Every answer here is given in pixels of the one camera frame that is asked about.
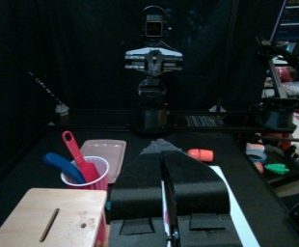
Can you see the computer monitor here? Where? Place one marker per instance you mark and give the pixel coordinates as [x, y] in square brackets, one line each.
[294, 19]

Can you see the orange toy carrot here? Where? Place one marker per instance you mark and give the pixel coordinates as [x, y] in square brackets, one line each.
[202, 155]

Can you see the blue toy spatula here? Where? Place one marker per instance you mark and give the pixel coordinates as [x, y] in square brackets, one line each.
[58, 160]

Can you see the black background robot arm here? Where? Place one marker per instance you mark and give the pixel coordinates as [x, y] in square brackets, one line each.
[285, 51]

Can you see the red plastic cup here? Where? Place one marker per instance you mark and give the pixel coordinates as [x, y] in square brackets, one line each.
[99, 182]

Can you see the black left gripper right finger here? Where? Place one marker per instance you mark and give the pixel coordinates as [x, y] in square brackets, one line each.
[199, 193]

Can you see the red-fronted wooden drawer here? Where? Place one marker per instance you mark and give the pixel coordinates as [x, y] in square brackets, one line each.
[102, 232]

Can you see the black cylindrical stand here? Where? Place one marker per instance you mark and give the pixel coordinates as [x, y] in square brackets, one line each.
[275, 115]

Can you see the black side tray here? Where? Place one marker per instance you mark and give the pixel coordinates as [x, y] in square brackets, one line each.
[294, 180]

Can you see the white keyboard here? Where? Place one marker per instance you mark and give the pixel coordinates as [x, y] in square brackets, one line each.
[297, 89]

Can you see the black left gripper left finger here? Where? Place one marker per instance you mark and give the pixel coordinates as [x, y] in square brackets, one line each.
[135, 199]

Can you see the green bumpy toy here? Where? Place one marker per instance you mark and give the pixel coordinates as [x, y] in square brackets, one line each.
[277, 168]

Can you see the red toy spatula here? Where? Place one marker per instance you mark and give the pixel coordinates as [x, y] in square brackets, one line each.
[77, 154]

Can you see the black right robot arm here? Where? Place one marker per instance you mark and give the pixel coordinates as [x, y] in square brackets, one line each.
[153, 103]

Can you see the white cutting board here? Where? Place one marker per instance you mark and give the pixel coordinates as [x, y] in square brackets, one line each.
[242, 218]

